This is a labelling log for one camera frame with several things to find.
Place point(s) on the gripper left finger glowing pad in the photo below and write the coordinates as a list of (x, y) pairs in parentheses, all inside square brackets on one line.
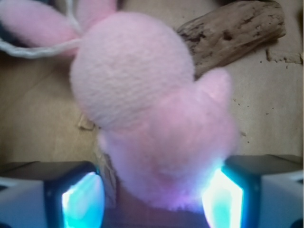
[(51, 195)]

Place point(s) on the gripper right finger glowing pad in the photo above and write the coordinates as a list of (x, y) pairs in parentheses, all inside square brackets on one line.
[(256, 191)]

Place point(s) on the pink plush bunny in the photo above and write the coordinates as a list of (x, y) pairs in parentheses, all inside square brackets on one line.
[(133, 76)]

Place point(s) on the brown wood piece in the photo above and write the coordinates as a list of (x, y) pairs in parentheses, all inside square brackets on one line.
[(228, 33)]

